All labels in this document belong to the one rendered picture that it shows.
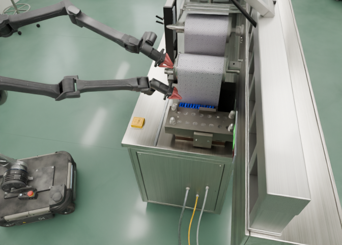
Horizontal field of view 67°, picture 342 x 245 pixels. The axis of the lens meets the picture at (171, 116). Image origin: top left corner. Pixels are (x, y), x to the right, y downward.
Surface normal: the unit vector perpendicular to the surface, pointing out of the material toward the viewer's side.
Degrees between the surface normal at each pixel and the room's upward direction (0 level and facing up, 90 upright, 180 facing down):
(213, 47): 92
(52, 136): 0
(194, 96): 90
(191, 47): 92
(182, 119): 0
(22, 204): 0
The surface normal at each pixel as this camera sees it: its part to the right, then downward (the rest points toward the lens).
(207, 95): -0.18, 0.74
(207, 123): -0.04, -0.66
